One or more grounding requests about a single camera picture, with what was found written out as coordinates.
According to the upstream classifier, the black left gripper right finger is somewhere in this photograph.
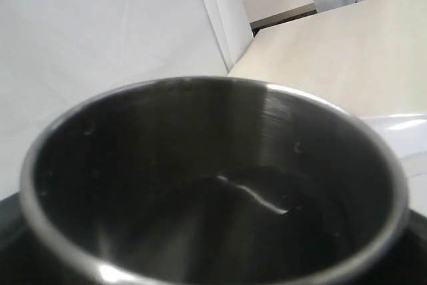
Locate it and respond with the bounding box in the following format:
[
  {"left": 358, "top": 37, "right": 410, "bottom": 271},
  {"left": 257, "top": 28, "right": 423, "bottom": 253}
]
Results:
[{"left": 350, "top": 210, "right": 426, "bottom": 284}]

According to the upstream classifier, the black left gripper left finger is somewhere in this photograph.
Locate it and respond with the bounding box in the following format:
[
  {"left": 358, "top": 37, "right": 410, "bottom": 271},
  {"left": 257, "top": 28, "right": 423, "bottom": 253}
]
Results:
[{"left": 1, "top": 194, "right": 94, "bottom": 284}]

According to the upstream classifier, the white backdrop curtain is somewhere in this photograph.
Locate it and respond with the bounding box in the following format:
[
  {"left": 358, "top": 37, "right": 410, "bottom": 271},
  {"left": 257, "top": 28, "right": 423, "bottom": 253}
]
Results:
[{"left": 0, "top": 0, "right": 254, "bottom": 201}]

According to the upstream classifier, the white rectangular tray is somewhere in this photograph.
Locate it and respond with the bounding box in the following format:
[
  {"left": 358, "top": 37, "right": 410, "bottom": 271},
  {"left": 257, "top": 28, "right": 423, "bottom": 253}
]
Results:
[{"left": 362, "top": 112, "right": 426, "bottom": 182}]

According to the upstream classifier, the stainless steel cup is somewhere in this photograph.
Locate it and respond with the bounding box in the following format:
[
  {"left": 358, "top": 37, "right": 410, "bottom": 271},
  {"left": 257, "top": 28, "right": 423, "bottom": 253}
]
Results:
[{"left": 20, "top": 77, "right": 410, "bottom": 284}]

